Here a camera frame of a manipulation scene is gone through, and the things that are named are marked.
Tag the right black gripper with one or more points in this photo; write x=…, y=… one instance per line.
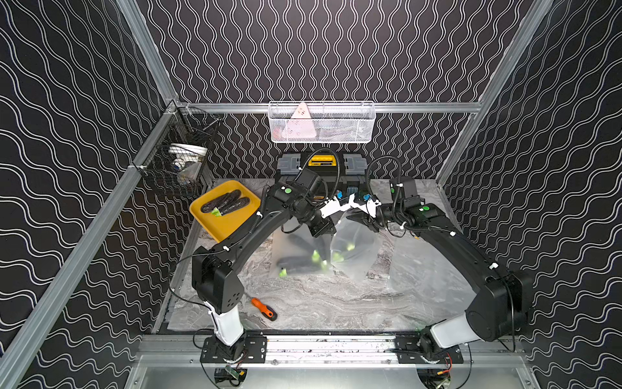
x=367, y=220

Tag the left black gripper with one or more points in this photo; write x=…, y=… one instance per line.
x=320, y=228

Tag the clear plastic bag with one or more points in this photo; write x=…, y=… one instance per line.
x=431, y=286
x=358, y=262

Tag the clear zip-top bag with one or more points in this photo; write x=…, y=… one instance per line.
x=289, y=244

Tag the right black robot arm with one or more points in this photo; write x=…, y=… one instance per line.
x=503, y=302

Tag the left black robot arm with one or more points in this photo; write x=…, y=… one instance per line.
x=215, y=271

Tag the black yellow toolbox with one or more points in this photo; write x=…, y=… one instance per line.
x=349, y=179

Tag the pink triangular card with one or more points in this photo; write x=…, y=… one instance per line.
x=300, y=126

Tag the yellow plastic tray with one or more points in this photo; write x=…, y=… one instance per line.
x=220, y=222

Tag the white tape roll in basket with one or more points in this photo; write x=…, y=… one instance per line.
x=186, y=154

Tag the white wire wall basket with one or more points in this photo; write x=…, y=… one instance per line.
x=336, y=122

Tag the orange handled screwdriver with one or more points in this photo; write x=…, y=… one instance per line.
x=266, y=311

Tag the black wire corner basket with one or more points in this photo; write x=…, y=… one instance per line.
x=180, y=124

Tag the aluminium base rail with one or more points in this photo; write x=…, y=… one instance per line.
x=322, y=351

